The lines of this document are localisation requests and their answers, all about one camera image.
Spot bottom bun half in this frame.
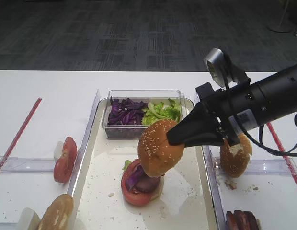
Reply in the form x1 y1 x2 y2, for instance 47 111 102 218
36 194 74 230

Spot meat patty piece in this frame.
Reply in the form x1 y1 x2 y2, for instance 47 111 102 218
135 176 161 193

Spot standing tomato slice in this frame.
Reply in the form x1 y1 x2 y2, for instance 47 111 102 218
53 137 78 183

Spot green lettuce leaves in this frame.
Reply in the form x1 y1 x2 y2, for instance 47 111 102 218
141 98 181 126

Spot floor lamp base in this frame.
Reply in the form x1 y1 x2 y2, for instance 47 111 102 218
266 0 291 33

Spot black cable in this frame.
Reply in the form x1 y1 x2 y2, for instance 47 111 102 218
222 67 297 157

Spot purple cabbage on stack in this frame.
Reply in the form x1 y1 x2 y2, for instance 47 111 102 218
125 165 145 191

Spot lettuce under tomato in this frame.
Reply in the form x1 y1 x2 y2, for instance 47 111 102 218
122 160 132 172

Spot sliced bacon stack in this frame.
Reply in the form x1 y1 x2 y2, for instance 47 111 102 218
226 210 258 230

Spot left clear vertical rail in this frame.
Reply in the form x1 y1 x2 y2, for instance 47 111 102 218
67 89 100 197

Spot white block behind bacon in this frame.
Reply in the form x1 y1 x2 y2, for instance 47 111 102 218
256 219 262 230

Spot right clear vertical rail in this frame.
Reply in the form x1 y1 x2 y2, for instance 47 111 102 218
201 145 226 230

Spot sesame bun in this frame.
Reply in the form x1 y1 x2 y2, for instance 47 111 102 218
137 119 185 177
220 134 252 178

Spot shredded purple cabbage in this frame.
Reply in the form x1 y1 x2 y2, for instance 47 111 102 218
107 97 148 126

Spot silver metal tray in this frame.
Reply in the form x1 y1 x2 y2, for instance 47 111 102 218
74 99 217 230

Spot clear vertical rail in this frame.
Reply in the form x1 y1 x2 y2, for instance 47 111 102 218
201 145 226 230
67 89 100 197

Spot upper right clear rail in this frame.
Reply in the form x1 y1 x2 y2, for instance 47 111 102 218
213 157 297 174

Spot clear plastic container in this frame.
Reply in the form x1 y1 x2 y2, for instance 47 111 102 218
101 90 187 139

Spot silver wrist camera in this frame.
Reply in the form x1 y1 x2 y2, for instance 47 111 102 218
204 48 251 88

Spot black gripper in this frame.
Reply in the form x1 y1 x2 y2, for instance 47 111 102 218
167 82 256 147

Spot white block behind tomato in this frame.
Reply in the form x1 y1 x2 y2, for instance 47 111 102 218
53 141 64 161

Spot right red strip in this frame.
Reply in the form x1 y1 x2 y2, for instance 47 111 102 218
266 122 297 195

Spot sesame top bun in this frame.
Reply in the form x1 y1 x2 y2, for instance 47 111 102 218
137 119 185 177

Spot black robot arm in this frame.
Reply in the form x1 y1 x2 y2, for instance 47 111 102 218
167 64 297 147

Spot red strip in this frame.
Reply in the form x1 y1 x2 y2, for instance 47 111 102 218
266 122 297 195
0 98 42 169

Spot upper left clear rail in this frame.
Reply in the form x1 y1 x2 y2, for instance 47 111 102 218
0 156 56 173

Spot white block behind bun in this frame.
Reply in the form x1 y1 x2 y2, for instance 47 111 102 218
16 207 41 230

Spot left red strip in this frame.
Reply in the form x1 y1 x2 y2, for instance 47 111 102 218
0 98 42 169

